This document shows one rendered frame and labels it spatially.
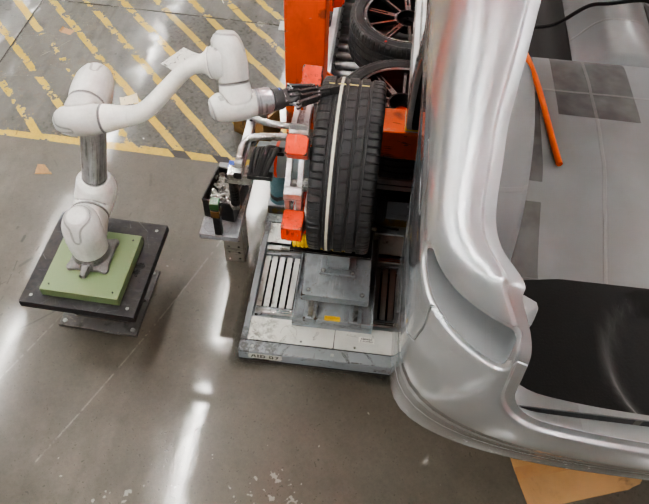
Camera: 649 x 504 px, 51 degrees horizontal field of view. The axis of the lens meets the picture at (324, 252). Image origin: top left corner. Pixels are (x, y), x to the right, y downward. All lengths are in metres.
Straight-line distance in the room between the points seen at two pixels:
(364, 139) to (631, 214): 0.95
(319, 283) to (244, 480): 0.89
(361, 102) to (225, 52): 0.49
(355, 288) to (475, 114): 1.56
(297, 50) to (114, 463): 1.81
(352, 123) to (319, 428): 1.32
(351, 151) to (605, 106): 1.03
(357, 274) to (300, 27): 1.10
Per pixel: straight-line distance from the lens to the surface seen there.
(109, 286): 2.98
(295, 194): 2.36
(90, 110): 2.46
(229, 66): 2.25
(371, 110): 2.36
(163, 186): 3.75
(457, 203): 1.48
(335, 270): 3.05
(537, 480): 3.02
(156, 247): 3.11
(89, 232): 2.88
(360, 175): 2.29
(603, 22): 3.45
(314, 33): 2.73
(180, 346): 3.16
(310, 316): 2.99
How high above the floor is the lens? 2.73
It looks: 53 degrees down
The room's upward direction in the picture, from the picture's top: 3 degrees clockwise
